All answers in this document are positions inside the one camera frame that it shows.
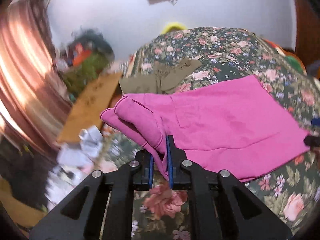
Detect olive green shorts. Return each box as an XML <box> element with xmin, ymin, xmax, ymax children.
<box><xmin>119</xmin><ymin>57</ymin><xmax>202</xmax><ymax>94</ymax></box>

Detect wooden board with flower cutouts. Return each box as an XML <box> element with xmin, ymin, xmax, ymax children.
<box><xmin>56</xmin><ymin>72</ymin><xmax>123</xmax><ymax>144</ymax></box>

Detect wooden door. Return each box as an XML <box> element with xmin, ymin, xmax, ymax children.
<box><xmin>295</xmin><ymin>0</ymin><xmax>319</xmax><ymax>67</ymax></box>

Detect yellow fuzzy item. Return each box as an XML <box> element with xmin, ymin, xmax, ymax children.
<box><xmin>161</xmin><ymin>22</ymin><xmax>187</xmax><ymax>35</ymax></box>

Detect pink pants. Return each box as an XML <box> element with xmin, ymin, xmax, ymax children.
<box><xmin>100</xmin><ymin>75</ymin><xmax>308</xmax><ymax>181</ymax></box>

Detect pink curtain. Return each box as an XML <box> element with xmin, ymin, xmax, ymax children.
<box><xmin>1</xmin><ymin>0</ymin><xmax>71</xmax><ymax>158</ymax></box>

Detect orange box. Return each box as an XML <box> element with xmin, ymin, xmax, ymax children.
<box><xmin>72</xmin><ymin>43</ymin><xmax>92</xmax><ymax>66</ymax></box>

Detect floral bedspread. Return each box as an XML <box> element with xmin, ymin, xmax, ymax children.
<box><xmin>111</xmin><ymin>27</ymin><xmax>319</xmax><ymax>233</ymax></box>

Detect crumpled white paper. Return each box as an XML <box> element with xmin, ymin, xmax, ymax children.
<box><xmin>57</xmin><ymin>125</ymin><xmax>103</xmax><ymax>167</ymax></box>

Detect green patterned bag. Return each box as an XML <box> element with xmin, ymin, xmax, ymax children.
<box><xmin>60</xmin><ymin>52</ymin><xmax>110</xmax><ymax>98</ymax></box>

